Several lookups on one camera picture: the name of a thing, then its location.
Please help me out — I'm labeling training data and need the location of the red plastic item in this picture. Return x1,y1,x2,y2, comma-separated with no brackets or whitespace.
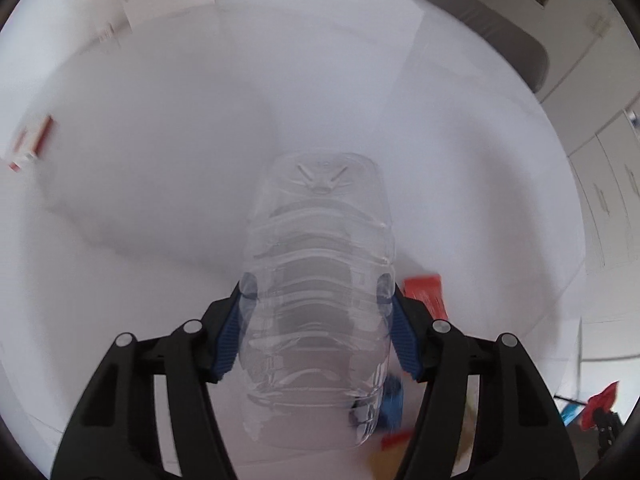
580,381,621,433

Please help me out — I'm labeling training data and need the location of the grey chair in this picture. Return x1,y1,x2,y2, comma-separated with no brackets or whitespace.
402,0,550,96

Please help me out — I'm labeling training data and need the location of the tall beige cabinet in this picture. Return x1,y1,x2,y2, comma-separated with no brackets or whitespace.
537,0,640,151

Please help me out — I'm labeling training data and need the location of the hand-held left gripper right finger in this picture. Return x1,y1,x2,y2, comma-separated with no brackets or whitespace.
390,292,581,480

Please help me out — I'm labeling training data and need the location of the blue wrapper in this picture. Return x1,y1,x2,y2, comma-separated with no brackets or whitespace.
377,375,406,433

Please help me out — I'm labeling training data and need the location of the small red white box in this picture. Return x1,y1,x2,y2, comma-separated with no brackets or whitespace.
7,115,55,173

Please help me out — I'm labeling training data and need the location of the clear plastic bottle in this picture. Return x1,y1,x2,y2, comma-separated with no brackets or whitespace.
237,151,398,448

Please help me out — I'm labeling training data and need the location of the beige drawer unit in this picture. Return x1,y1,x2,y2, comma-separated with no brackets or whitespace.
540,105,640,276

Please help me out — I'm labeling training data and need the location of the orange snack wrapper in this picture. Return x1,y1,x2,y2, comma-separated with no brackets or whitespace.
402,275,446,321

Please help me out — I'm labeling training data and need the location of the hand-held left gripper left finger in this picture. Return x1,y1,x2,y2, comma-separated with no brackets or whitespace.
50,282,246,480

